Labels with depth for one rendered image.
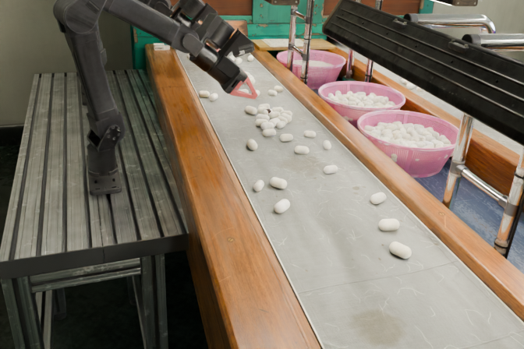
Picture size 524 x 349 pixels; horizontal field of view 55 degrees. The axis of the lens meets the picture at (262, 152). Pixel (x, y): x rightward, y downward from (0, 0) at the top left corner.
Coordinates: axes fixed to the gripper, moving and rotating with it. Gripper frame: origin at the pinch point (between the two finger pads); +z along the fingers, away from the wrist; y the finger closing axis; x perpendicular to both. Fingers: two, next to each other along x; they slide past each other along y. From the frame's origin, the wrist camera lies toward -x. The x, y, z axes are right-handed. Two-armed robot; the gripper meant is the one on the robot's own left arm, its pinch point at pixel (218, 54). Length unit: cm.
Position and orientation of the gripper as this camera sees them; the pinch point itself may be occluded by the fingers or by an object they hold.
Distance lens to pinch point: 175.4
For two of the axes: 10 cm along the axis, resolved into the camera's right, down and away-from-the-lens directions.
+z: 7.0, 5.3, 4.7
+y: -2.7, -4.2, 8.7
